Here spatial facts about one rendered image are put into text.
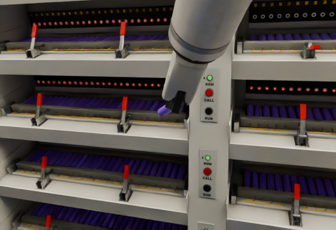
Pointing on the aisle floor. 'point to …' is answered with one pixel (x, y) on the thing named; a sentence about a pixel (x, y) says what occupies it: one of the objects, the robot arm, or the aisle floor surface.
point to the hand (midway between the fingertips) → (176, 97)
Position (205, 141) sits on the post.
